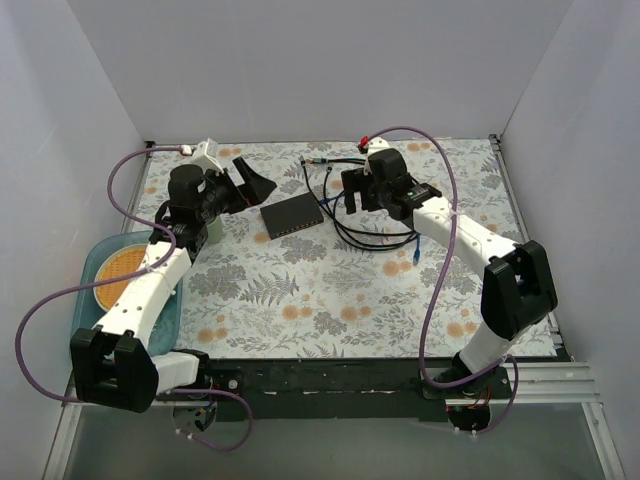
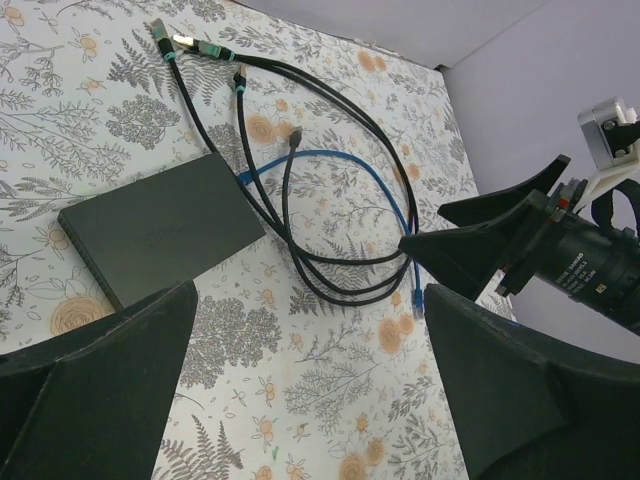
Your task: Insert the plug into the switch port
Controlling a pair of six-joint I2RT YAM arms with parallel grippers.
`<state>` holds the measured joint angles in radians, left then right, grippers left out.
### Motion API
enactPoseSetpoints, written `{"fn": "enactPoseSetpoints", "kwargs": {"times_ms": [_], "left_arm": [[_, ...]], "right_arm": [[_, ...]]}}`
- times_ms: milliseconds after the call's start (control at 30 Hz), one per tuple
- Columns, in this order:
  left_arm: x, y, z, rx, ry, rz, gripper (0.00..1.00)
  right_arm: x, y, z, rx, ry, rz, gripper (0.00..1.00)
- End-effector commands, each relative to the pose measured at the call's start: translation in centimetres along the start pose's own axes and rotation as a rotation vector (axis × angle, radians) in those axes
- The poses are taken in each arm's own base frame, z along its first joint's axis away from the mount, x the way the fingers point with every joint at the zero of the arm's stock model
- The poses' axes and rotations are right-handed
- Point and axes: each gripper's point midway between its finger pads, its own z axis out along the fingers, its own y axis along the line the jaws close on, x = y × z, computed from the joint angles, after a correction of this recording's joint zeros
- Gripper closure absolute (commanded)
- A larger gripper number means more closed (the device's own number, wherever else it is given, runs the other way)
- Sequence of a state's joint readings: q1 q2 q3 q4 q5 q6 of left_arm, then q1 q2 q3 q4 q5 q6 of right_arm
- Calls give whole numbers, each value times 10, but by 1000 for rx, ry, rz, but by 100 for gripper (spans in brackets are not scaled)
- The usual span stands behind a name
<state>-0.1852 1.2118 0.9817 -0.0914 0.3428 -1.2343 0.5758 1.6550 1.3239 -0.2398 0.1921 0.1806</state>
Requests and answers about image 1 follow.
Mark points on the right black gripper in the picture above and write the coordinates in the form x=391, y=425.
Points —
x=361, y=187

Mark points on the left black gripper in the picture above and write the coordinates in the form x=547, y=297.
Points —
x=235, y=185

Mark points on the black network switch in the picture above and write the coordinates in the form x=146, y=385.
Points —
x=291, y=215

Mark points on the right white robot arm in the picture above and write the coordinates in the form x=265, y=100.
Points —
x=517, y=285

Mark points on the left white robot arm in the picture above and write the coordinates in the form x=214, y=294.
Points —
x=111, y=363

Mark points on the green cup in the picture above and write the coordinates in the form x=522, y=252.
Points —
x=215, y=231

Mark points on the floral table mat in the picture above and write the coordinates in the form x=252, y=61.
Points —
x=309, y=294

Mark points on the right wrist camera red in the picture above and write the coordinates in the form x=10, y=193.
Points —
x=369, y=146

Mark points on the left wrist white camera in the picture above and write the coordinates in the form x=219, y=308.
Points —
x=205, y=156

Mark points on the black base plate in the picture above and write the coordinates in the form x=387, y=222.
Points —
x=357, y=388

